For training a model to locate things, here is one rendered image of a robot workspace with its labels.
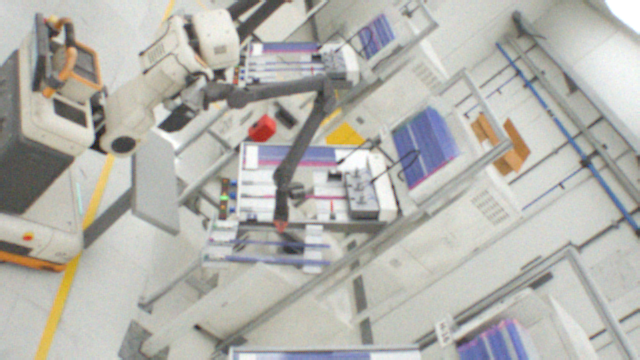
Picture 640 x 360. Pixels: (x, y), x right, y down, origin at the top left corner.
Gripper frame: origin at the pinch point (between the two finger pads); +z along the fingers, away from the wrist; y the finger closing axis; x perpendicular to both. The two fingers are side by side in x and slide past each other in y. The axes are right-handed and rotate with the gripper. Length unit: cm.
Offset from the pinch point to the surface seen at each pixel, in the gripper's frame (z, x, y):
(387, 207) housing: 3, -48, 27
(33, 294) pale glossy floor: 25, 106, -25
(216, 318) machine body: 74, 35, 22
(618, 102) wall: 5, -230, 192
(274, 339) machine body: 91, 5, 26
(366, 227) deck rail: 12.4, -38.8, 23.7
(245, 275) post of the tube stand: 14.7, 13.8, -14.6
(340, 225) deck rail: 11.1, -26.4, 22.3
